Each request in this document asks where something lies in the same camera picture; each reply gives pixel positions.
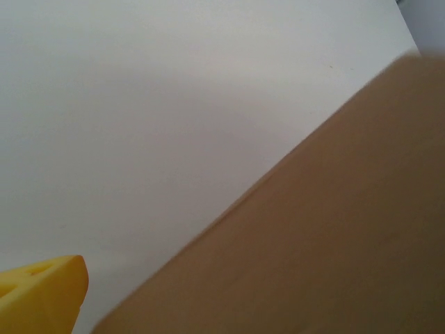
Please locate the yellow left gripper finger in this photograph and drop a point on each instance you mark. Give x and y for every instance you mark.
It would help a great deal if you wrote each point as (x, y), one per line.
(38, 299)

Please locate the brown cardboard paper box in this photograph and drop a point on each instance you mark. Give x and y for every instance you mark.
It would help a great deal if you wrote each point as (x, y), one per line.
(313, 226)

